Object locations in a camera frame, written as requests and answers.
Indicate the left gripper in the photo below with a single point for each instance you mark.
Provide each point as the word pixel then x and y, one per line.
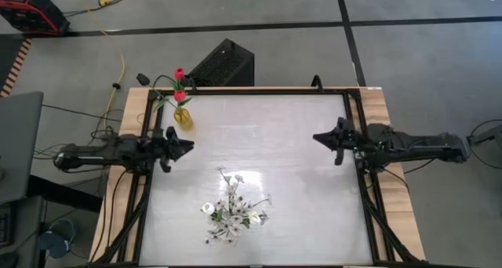
pixel 164 150

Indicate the black power adapter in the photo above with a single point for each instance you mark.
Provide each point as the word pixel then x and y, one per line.
pixel 143 79

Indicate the yellow glass vase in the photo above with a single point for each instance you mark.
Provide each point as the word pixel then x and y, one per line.
pixel 183 118

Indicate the black mesh box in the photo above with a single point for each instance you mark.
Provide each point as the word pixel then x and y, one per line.
pixel 223 64

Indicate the grey stand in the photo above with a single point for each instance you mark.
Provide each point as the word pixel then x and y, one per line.
pixel 488 135

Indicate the red tulip green stem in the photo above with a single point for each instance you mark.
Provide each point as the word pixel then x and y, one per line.
pixel 179 74
pixel 179 96

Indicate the grey desk panel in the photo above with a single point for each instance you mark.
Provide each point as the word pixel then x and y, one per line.
pixel 19 142

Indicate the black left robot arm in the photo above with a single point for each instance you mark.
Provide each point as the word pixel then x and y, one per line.
pixel 98 156

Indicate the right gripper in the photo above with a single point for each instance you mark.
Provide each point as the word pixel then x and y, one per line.
pixel 351 140

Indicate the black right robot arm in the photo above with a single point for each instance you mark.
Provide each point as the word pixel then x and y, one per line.
pixel 423 144

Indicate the blue grey headphones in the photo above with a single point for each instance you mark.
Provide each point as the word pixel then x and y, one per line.
pixel 59 236

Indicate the red black equipment case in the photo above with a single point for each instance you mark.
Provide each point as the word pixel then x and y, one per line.
pixel 31 13

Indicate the white blossom spray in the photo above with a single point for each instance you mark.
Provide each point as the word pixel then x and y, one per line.
pixel 235 229
pixel 229 189

